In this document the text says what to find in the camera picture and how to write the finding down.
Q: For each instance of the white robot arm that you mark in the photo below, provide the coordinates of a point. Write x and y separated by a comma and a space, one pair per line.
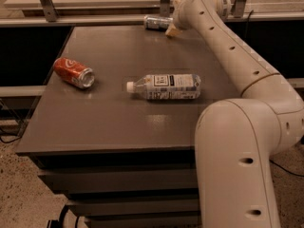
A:
235, 138

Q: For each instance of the grey drawer cabinet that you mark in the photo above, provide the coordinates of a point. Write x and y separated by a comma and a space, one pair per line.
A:
121, 161

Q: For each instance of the red cola can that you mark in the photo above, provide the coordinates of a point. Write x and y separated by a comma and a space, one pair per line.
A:
74, 73

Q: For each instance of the metal guard rail frame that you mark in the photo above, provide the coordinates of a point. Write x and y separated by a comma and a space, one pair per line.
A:
32, 13

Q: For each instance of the silver blue redbull can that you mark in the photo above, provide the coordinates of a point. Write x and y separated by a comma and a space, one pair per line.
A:
156, 22

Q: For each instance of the clear plastic water bottle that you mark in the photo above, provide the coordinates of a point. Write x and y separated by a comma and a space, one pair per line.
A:
166, 87

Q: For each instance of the yellowish foam gripper finger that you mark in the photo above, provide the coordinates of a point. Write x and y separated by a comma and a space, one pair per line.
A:
172, 31

